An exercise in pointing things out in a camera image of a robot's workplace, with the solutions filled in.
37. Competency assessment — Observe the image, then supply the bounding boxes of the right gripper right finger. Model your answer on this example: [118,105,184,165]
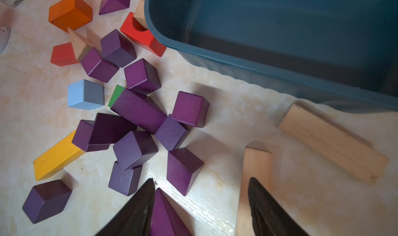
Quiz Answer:
[248,177,308,236]

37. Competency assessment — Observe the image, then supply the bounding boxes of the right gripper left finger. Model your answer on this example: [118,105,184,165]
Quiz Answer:
[97,179,155,236]

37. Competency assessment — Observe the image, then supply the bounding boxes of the purple cube block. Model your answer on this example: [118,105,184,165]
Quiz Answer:
[108,161,143,196]
[100,29,137,68]
[124,58,161,95]
[22,180,72,224]
[72,119,109,152]
[154,114,190,151]
[172,91,209,128]
[88,113,137,145]
[113,131,158,170]
[80,47,119,83]

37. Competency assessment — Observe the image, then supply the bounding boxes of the teal plastic storage bin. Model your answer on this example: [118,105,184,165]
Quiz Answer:
[145,0,398,113]

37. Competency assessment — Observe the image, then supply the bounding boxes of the purple flat block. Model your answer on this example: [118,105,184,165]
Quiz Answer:
[150,188,191,236]

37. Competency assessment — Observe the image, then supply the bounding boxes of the natural wood long block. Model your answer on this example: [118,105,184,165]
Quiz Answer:
[235,141,274,236]

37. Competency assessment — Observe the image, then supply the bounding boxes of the yellow long block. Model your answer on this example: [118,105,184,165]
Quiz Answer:
[33,130,85,181]

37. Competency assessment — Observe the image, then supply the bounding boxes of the natural wood plank block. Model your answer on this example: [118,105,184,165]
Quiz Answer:
[277,101,390,185]

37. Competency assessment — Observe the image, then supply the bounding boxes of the purple rectangular block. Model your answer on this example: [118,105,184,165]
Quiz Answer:
[111,89,167,134]

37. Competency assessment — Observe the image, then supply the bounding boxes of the green cube block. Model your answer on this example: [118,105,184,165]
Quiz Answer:
[108,85,125,107]

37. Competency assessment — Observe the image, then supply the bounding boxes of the light blue cube block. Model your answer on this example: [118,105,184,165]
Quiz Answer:
[67,79,104,111]

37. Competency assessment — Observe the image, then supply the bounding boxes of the red rectangular block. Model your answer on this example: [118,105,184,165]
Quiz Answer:
[50,42,79,67]

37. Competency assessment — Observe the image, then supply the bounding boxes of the natural wood triangle block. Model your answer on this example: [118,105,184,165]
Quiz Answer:
[67,28,94,62]

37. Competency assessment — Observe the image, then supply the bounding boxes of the red arch block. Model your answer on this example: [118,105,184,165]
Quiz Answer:
[120,12,166,57]

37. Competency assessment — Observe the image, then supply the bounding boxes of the natural wood cube block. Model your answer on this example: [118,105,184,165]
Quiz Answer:
[134,0,148,30]

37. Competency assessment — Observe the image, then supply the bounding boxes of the orange wooden block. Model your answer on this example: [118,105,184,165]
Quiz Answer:
[48,0,93,33]

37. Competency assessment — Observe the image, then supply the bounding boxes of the purple wedge block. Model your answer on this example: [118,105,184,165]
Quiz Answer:
[99,0,130,15]

